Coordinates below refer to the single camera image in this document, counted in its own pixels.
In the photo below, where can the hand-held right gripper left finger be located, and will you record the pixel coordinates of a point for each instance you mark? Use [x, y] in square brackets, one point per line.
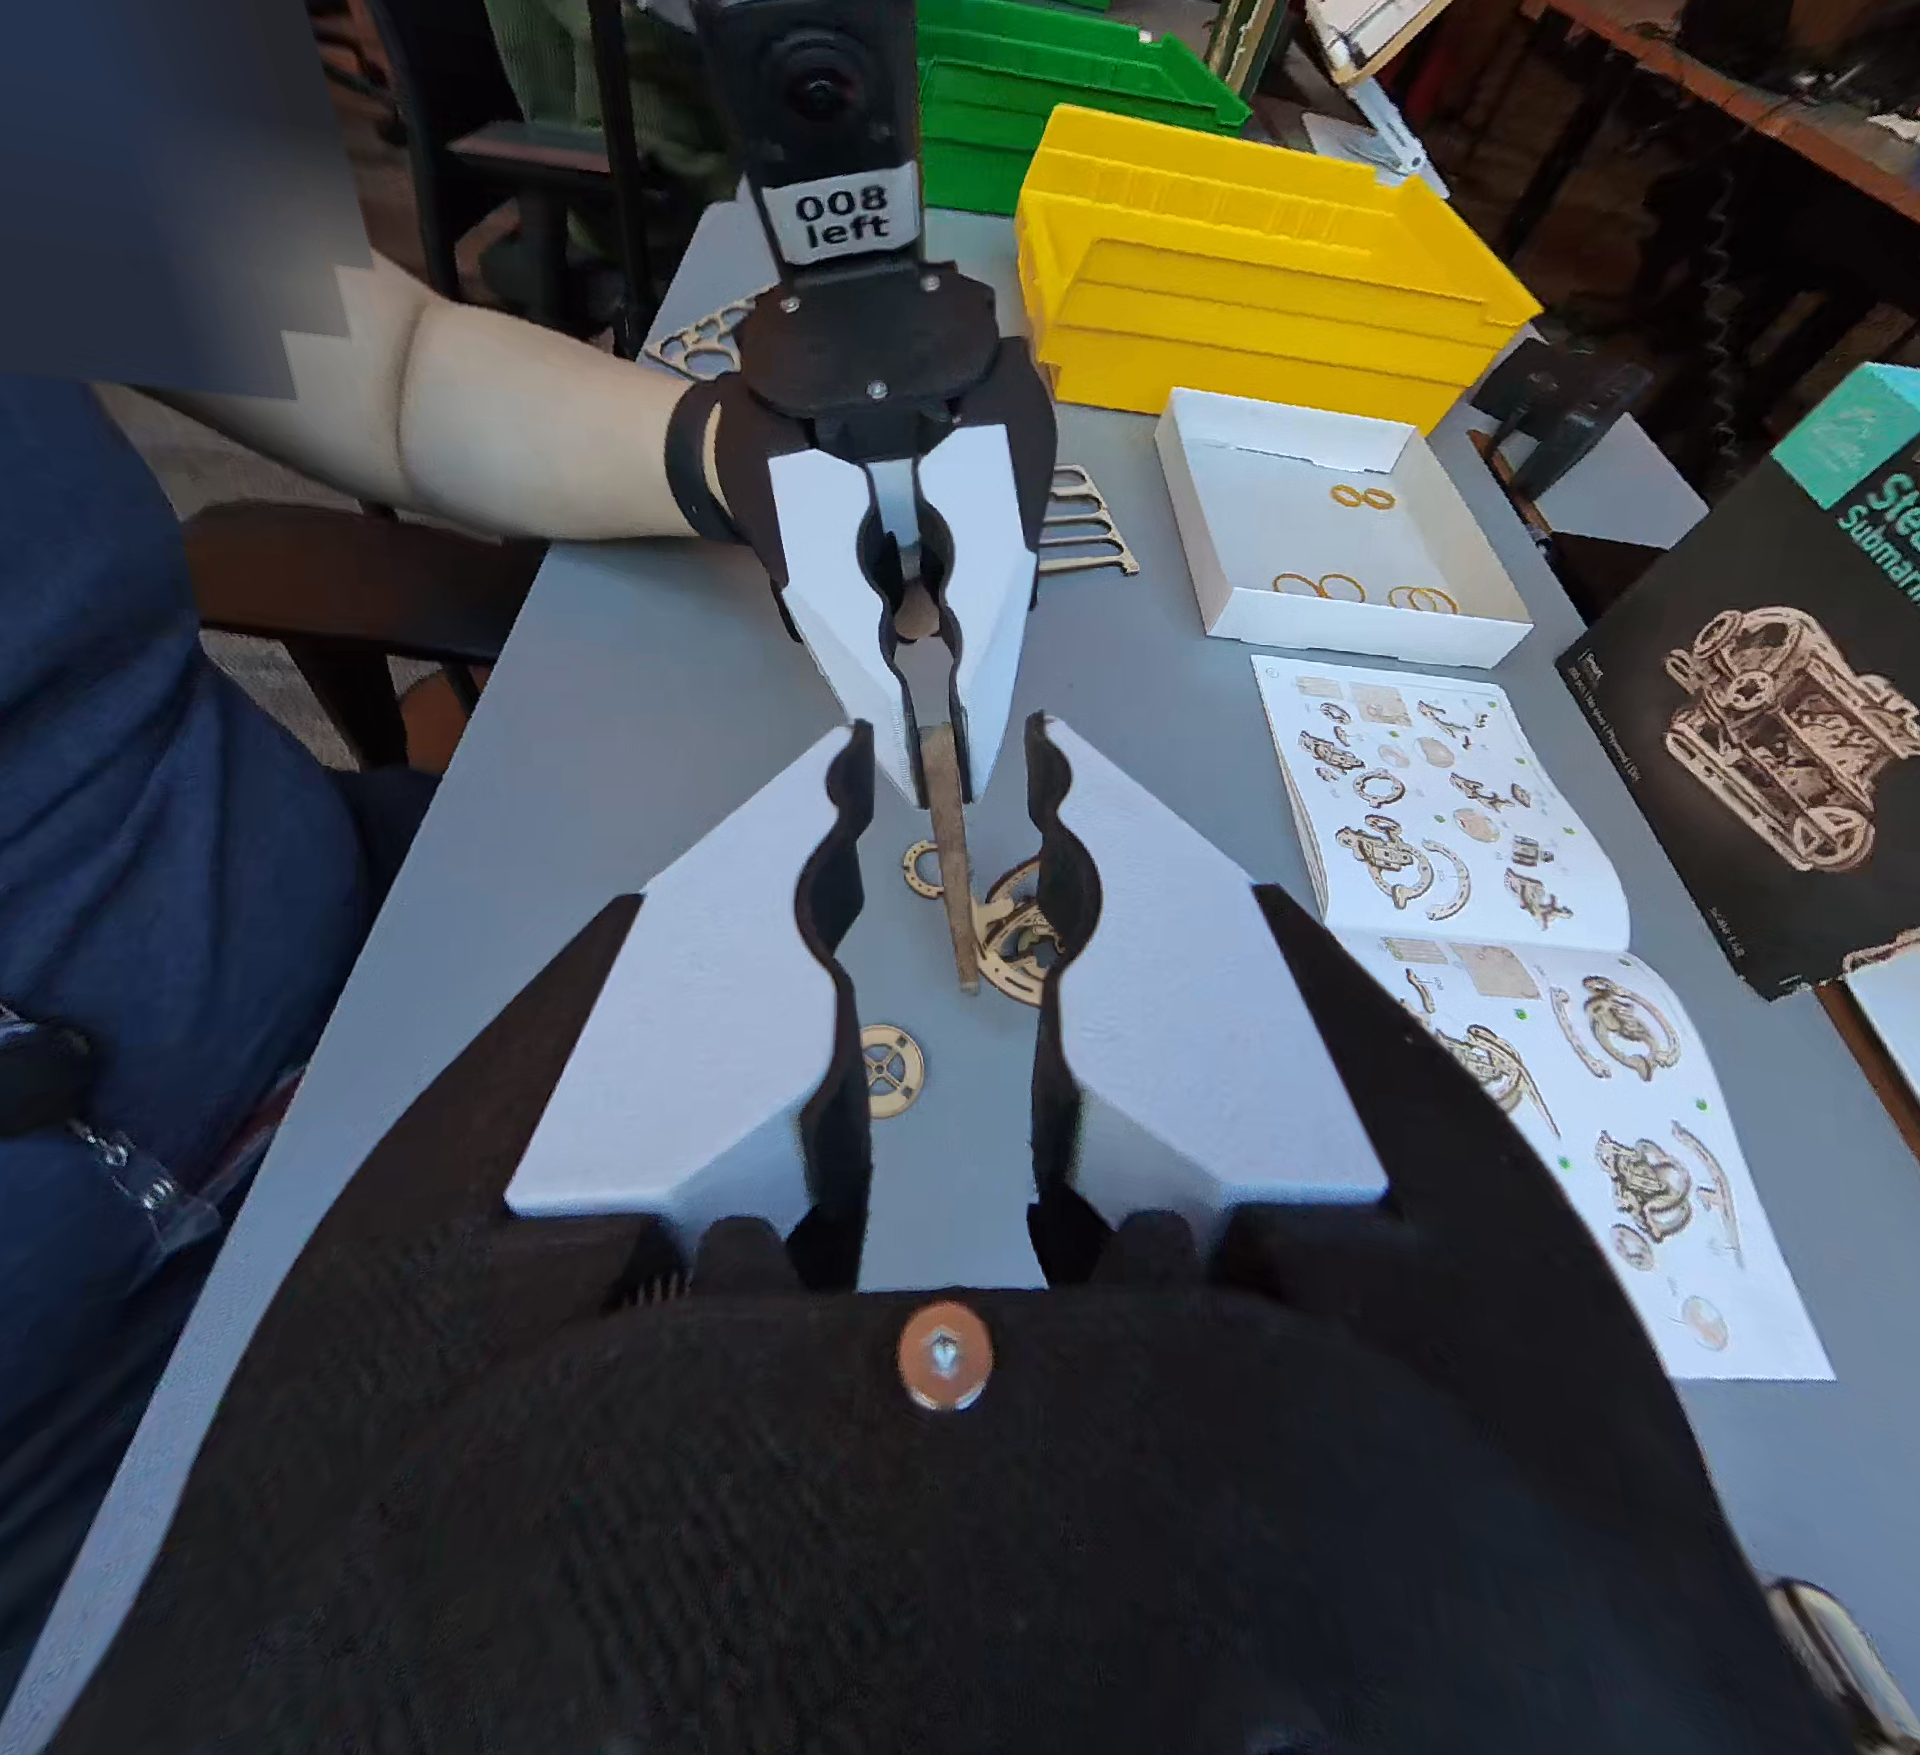
[675, 1066]

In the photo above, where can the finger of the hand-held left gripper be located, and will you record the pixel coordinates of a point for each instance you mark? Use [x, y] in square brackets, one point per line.
[990, 557]
[819, 571]

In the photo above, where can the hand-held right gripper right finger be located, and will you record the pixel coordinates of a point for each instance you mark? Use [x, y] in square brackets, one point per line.
[1200, 1066]

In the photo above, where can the small wooden model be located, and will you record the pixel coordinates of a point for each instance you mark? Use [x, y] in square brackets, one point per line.
[1013, 953]

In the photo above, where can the wooden stick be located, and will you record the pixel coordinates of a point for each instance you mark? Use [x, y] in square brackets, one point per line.
[948, 857]

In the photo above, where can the person's left forearm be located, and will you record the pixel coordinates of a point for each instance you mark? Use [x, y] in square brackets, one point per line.
[510, 435]

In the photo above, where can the black model kit box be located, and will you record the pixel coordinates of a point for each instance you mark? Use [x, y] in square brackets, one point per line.
[1650, 797]

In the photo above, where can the comb-shaped wooden sheet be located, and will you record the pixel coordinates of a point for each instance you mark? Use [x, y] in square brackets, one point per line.
[1102, 569]

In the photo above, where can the black wristband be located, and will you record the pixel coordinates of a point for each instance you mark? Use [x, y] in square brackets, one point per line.
[692, 465]

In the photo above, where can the wooden wheel disc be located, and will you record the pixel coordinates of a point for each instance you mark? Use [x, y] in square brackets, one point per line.
[896, 1070]

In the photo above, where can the white cardboard tray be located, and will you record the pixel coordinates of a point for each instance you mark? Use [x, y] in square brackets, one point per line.
[1275, 495]

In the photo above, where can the yellow plastic bin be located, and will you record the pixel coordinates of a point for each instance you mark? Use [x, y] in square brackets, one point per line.
[1260, 399]
[1275, 339]
[1200, 189]

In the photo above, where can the yellow rubber band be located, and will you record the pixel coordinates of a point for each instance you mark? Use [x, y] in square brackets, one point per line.
[1320, 587]
[1362, 495]
[1422, 599]

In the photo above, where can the black metal pole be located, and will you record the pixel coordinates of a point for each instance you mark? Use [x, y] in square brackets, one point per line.
[609, 61]

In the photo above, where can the instruction booklet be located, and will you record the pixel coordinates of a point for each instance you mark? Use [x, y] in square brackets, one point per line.
[1575, 887]

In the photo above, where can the dark chair armrest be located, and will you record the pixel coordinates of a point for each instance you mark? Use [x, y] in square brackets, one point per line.
[375, 571]

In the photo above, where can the wooden document holder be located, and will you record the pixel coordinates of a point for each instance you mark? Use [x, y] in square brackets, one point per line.
[1389, 129]

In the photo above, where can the black desk stand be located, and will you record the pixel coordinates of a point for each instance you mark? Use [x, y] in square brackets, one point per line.
[1560, 405]

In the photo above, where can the person's blue clothing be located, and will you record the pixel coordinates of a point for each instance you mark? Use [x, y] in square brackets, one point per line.
[151, 767]

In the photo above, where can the shiny metal object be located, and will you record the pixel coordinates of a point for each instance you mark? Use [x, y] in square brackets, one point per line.
[1822, 1658]

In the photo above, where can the wooden background table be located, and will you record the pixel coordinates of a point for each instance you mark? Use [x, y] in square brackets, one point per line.
[1801, 129]

